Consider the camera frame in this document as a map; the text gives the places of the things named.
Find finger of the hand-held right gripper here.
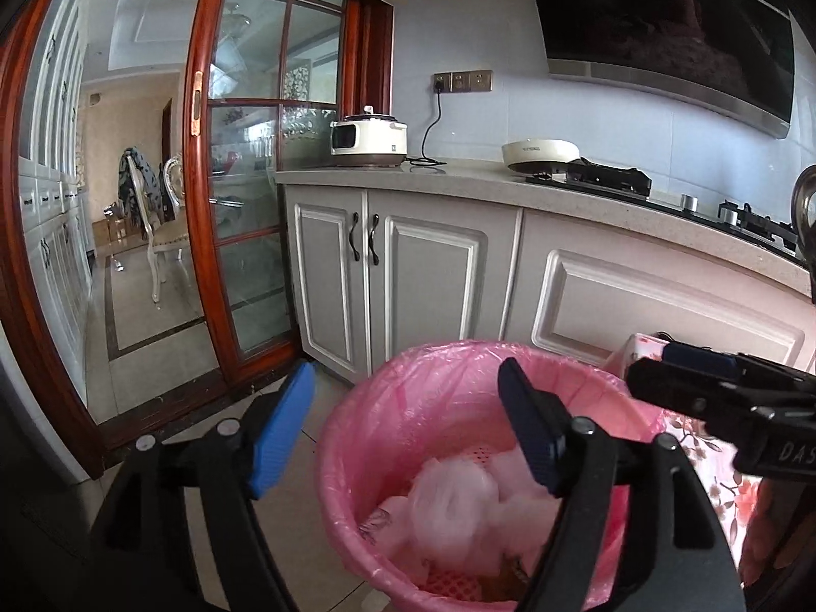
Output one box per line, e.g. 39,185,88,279
659,343,816,391
626,358,774,427

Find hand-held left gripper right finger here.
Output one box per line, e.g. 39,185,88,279
497,357,747,612

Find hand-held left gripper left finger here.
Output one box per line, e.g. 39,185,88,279
89,360,320,612

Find white foam wrap piece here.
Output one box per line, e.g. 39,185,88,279
411,459,502,563

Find waste bin with pink bag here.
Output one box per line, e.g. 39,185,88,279
317,339,670,612

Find pink floral tablecloth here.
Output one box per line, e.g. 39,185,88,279
615,331,766,588

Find white lower cabinets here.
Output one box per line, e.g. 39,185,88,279
284,184,816,385

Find steel and glass pot lid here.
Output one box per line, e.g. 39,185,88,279
792,164,816,257

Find black gas stove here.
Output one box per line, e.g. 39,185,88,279
526,158,810,262

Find white dining chair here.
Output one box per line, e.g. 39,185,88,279
127,153,192,307

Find wooden sliding glass door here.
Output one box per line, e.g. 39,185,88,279
184,0,349,391

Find cream electric pan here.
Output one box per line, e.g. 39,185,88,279
501,137,582,177

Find speckled beige countertop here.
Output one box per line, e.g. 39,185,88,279
275,156,816,302

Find patterned clothing on chair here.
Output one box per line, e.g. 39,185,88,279
116,148,164,231

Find white panelled wardrobe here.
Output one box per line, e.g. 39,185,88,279
16,0,94,397

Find white rice cooker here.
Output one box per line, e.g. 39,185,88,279
329,105,409,168

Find black range hood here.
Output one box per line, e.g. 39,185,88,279
523,0,798,140

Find black power cable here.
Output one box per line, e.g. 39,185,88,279
404,90,448,174

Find long wall socket strip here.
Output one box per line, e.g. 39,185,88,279
433,69,493,94

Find red wooden door frame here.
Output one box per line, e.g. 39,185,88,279
0,0,395,480

